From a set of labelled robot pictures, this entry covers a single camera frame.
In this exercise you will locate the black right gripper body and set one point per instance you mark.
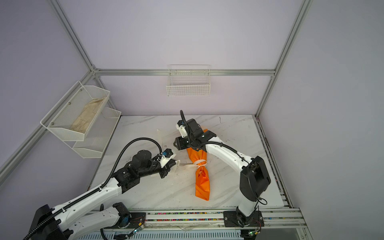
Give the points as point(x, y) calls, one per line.
point(183, 143)

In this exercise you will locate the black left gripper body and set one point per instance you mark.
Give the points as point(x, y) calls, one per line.
point(155, 168)

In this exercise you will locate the cream printed ribbon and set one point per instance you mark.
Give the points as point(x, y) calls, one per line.
point(192, 164)

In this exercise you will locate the orange wrapping paper sheet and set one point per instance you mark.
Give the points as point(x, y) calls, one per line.
point(202, 185)

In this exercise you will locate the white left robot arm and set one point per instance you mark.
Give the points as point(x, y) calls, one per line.
point(73, 219)

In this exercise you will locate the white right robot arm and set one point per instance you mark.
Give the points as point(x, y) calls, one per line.
point(254, 176)

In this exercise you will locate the lower white mesh shelf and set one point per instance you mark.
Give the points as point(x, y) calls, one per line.
point(95, 143)

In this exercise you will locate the white mesh shelf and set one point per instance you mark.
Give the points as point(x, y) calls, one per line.
point(60, 118)
point(95, 143)

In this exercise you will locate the beige cloth glove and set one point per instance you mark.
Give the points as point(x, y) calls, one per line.
point(83, 121)

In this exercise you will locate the upper white mesh shelf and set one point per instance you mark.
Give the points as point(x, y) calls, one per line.
point(60, 118)

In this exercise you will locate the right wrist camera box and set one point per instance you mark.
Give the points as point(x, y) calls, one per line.
point(182, 128)

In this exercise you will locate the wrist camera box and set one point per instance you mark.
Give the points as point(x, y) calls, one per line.
point(166, 156)
point(182, 128)

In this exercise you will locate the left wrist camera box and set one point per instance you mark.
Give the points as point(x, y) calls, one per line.
point(166, 156)

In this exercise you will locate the white wire wall basket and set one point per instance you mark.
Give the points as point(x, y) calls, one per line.
point(185, 86)

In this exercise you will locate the aluminium frame crossbar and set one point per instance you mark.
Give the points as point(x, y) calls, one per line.
point(184, 72)

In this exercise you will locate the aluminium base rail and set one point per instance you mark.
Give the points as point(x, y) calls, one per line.
point(266, 224)

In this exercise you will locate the aluminium frame post right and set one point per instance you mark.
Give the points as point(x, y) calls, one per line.
point(302, 13)

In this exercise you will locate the aluminium frame post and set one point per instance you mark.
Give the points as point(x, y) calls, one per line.
point(64, 20)
point(302, 13)

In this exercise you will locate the aluminium frame post left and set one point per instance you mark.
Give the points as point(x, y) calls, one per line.
point(64, 20)

